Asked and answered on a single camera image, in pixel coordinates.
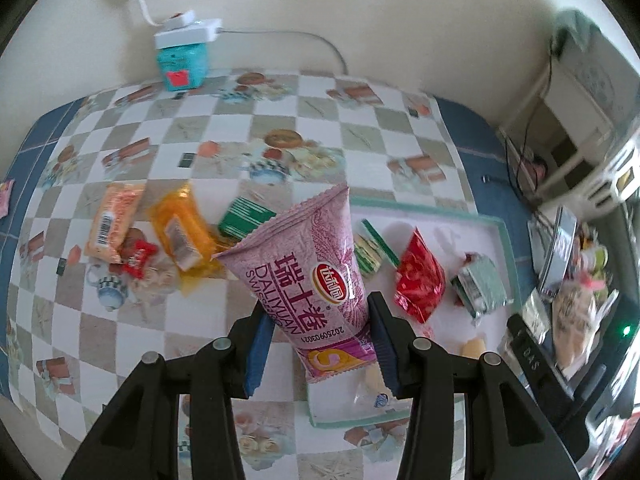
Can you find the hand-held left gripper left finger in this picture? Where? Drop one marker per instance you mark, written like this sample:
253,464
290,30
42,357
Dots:
257,360

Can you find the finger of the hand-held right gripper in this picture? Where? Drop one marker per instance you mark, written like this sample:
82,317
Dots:
532,357

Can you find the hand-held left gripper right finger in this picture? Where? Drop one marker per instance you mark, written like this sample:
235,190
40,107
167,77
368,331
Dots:
385,355

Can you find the cream packet with orange flowers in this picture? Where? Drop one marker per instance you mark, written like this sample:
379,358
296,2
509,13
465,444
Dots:
572,320

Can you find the pink snack packet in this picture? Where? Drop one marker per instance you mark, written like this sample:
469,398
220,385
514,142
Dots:
305,270

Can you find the white tray with teal rim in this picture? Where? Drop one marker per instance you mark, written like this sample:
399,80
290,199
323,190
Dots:
450,230

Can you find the round yellow cake clear packet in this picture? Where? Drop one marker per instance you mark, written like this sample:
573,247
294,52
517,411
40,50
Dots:
372,385

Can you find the red flower snack packet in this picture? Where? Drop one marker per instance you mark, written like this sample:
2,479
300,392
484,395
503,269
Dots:
420,275

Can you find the green striped silver packet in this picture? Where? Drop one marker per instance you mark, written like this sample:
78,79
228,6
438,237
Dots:
480,285

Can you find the small green striped packet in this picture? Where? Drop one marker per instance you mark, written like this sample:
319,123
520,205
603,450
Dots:
372,252

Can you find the checkered printed tablecloth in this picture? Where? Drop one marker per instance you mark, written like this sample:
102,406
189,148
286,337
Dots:
150,340

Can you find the silver flat device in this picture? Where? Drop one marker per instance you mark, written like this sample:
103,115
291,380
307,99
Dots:
560,250

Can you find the colourful blurred clutter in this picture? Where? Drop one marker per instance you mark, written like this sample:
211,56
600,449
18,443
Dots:
592,260

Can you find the small brown red packet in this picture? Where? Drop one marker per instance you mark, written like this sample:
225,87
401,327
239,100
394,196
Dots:
468,260

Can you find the pale cookies in clear wrapper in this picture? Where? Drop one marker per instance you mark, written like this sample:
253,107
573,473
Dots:
155,282

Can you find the dark green snack packet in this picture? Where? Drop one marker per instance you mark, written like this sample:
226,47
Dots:
245,215

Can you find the small red candy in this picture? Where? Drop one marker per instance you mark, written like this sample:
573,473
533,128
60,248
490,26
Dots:
137,257

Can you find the peach orange snack packet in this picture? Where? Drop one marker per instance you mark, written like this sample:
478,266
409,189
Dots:
112,220

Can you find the white cabinet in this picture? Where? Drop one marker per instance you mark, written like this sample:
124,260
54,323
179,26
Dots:
585,90

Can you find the small pink packet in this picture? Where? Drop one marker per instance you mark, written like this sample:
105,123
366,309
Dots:
5,200

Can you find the teal box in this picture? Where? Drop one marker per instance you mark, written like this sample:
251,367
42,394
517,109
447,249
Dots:
182,67

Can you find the white power strip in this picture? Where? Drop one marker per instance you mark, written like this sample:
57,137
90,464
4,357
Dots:
187,35

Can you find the teal cloth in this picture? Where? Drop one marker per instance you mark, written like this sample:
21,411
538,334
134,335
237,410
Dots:
575,22

